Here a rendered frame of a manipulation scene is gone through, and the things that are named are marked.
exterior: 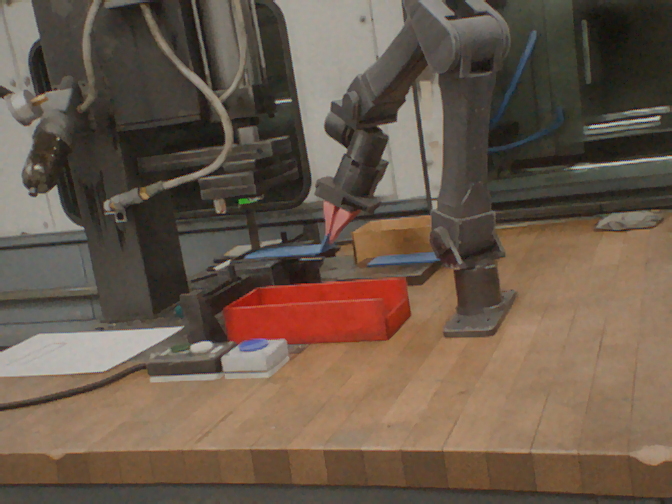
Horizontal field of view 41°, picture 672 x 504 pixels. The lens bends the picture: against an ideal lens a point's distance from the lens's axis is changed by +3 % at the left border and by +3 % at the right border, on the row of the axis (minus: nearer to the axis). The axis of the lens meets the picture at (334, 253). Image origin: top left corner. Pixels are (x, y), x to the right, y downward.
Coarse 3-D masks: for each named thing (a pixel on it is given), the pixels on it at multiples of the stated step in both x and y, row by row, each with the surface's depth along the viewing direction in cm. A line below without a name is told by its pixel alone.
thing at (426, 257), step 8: (384, 256) 166; (392, 256) 165; (400, 256) 164; (408, 256) 163; (416, 256) 162; (424, 256) 161; (432, 256) 159; (368, 264) 162; (376, 264) 161; (384, 264) 160; (392, 264) 160; (400, 264) 159
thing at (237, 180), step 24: (240, 120) 147; (240, 144) 147; (264, 144) 144; (288, 144) 150; (144, 168) 153; (168, 168) 151; (240, 168) 146; (264, 168) 143; (288, 168) 152; (216, 192) 142; (240, 192) 140; (264, 192) 150
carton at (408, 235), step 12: (360, 228) 175; (372, 228) 182; (384, 228) 181; (396, 228) 168; (408, 228) 167; (420, 228) 166; (360, 240) 171; (372, 240) 170; (384, 240) 169; (396, 240) 168; (408, 240) 167; (420, 240) 166; (360, 252) 171; (372, 252) 170; (384, 252) 170; (396, 252) 169; (408, 252) 168; (420, 252) 167
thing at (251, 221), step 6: (234, 132) 176; (240, 204) 179; (246, 204) 178; (252, 204) 179; (246, 210) 180; (252, 210) 180; (246, 216) 180; (252, 216) 180; (252, 222) 180; (252, 228) 180; (252, 234) 180; (258, 234) 181; (252, 240) 181; (258, 240) 181; (252, 246) 181; (258, 246) 181
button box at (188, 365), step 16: (176, 352) 119; (192, 352) 118; (208, 352) 118; (224, 352) 117; (128, 368) 123; (144, 368) 123; (160, 368) 118; (176, 368) 117; (192, 368) 116; (208, 368) 115; (96, 384) 120; (32, 400) 118; (48, 400) 118
